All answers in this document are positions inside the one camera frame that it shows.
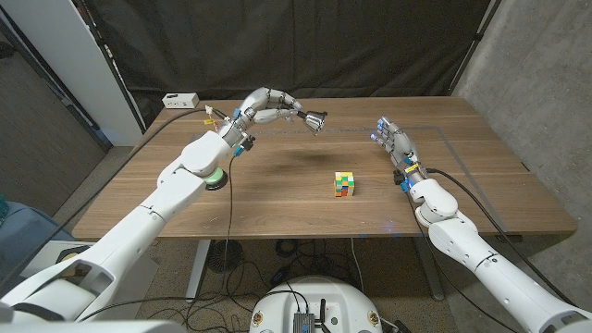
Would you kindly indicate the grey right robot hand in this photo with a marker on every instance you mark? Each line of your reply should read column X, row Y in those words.
column 401, row 147

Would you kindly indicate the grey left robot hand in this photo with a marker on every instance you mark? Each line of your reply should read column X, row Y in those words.
column 266, row 99

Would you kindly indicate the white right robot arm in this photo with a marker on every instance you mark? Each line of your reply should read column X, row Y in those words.
column 462, row 242

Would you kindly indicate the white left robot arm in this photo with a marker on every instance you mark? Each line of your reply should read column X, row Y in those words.
column 139, row 231

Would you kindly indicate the green push button black base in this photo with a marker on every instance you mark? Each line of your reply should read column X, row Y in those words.
column 221, row 178

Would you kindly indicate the black backdrop cloth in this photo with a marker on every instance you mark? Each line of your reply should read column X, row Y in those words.
column 300, row 46

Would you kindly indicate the multicoloured puzzle cube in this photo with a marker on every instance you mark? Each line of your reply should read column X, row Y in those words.
column 344, row 184

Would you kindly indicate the white power strip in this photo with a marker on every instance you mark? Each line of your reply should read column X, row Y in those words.
column 180, row 100

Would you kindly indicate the grey table leg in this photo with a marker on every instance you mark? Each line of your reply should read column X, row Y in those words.
column 430, row 273

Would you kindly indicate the black backdrop stand pole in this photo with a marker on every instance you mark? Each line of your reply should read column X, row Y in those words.
column 109, row 60
column 477, row 39

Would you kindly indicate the round black fan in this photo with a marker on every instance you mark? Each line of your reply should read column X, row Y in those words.
column 225, row 256

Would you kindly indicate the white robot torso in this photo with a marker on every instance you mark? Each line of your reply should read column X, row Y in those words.
column 314, row 296

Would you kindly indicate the black power adapter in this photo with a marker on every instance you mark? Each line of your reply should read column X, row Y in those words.
column 279, row 276

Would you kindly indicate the white table leg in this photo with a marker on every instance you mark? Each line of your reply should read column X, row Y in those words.
column 199, row 273

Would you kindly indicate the grey electronics box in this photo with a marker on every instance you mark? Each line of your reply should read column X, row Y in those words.
column 304, row 324

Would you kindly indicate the white board panel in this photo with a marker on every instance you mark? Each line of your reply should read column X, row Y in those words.
column 69, row 46

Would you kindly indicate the white floor platform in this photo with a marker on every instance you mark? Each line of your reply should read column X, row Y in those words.
column 139, row 277

